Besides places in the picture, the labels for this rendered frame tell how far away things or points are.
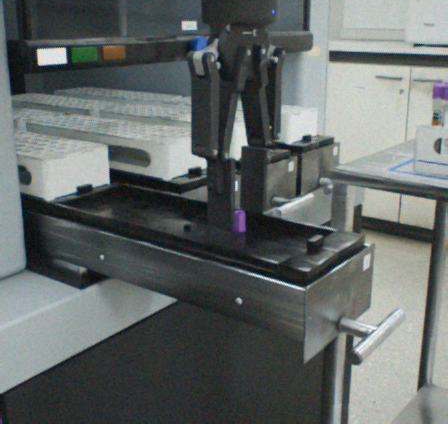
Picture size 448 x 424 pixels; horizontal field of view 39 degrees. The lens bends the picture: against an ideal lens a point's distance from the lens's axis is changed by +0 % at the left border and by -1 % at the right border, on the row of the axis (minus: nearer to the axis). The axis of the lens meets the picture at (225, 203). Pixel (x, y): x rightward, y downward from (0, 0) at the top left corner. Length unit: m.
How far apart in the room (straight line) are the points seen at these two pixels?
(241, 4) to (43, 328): 0.38
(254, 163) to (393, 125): 2.37
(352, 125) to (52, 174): 2.46
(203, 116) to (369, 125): 2.50
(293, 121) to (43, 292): 0.54
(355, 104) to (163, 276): 2.53
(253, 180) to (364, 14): 3.11
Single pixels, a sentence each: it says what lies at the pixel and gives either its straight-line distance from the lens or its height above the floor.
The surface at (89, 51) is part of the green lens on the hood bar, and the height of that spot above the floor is 0.98.
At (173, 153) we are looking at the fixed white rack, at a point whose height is 0.85.
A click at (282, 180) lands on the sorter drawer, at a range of 0.98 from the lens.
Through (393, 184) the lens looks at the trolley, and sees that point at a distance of 0.84.
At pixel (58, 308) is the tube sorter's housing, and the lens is 0.69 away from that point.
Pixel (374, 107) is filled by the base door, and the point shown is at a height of 0.62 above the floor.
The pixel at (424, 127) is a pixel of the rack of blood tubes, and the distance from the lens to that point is 0.88.
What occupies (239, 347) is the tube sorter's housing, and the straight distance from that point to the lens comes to 0.99.
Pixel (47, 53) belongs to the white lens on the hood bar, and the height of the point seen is 0.98.
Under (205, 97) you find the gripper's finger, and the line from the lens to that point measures 0.58.
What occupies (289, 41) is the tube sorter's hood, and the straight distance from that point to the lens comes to 1.09.
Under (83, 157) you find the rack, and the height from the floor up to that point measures 0.86.
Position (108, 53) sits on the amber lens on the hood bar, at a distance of 0.76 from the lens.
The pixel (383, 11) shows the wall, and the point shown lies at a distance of 3.70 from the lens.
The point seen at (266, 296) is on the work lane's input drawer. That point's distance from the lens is 0.55.
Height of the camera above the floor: 1.02
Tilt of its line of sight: 16 degrees down
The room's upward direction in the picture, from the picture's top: straight up
